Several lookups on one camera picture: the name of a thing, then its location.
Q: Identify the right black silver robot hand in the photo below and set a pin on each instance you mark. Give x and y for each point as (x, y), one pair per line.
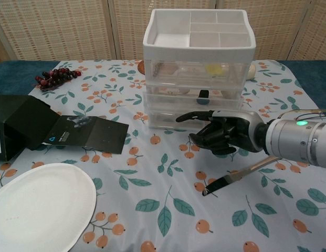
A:
(231, 131)

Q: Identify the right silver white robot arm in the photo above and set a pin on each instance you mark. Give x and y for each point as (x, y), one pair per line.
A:
(296, 139)

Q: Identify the yellow sponge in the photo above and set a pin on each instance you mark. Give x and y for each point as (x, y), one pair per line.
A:
(214, 70)

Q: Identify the white drawer organizer box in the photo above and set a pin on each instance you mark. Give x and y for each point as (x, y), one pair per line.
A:
(173, 51)

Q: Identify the open black cardboard box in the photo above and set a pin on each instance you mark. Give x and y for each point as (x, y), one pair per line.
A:
(21, 120)

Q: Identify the silver table knife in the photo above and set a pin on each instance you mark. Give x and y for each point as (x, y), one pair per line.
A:
(231, 179)

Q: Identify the beige round tape measure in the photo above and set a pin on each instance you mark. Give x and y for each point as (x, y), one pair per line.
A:
(252, 72)

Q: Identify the floral patterned tablecloth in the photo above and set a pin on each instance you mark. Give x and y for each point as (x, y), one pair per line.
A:
(152, 197)

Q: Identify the dark red grape bunch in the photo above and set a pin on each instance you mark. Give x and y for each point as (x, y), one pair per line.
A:
(56, 77)

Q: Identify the woven bamboo folding screen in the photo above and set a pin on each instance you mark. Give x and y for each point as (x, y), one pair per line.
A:
(60, 29)

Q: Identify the white round plate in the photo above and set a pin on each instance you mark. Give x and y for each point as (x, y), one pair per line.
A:
(42, 204)

